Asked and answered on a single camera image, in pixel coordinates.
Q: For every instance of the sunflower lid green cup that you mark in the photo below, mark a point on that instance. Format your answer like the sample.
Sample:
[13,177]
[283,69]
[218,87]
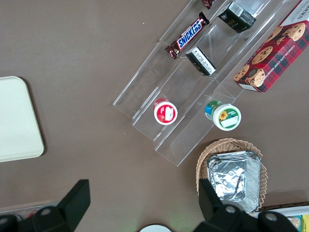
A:
[227,118]

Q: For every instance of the clear acrylic tiered display stand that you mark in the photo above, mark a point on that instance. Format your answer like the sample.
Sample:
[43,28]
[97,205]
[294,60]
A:
[190,91]

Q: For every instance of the white round object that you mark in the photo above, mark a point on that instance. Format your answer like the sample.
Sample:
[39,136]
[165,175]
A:
[155,229]

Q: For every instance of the aluminium foil container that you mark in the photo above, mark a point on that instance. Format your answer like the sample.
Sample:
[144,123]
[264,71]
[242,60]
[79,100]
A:
[231,178]

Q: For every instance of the Snickers chocolate bar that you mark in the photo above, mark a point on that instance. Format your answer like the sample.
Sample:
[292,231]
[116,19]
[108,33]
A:
[189,36]

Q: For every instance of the white bin with snack packets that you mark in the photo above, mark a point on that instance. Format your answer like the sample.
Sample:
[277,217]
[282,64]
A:
[298,221]

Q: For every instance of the white plastic tray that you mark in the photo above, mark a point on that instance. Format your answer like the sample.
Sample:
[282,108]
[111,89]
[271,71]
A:
[17,118]

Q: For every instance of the dark red wrapped candy bar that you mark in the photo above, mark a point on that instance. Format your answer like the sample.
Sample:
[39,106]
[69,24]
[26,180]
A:
[209,3]

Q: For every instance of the black box with white label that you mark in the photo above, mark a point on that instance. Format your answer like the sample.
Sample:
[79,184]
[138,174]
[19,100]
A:
[201,61]

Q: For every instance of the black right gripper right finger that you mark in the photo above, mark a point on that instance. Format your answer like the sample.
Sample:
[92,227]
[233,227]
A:
[210,205]

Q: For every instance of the clear container with red items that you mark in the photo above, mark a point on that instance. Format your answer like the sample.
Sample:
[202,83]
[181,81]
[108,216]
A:
[26,211]

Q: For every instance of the black box with barcode label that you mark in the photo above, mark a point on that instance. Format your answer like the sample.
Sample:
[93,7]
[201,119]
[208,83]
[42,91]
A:
[235,18]

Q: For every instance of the red lid yogurt cup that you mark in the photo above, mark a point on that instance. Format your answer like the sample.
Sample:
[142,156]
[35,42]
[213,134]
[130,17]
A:
[165,113]

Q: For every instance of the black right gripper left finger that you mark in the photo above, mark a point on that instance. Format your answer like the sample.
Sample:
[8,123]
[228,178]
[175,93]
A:
[72,200]

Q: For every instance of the small tan wicker basket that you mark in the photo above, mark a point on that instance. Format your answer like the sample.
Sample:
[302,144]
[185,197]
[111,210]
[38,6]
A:
[204,154]

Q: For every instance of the red tartan shortbread cookie box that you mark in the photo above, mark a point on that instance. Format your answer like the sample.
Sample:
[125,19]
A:
[275,53]

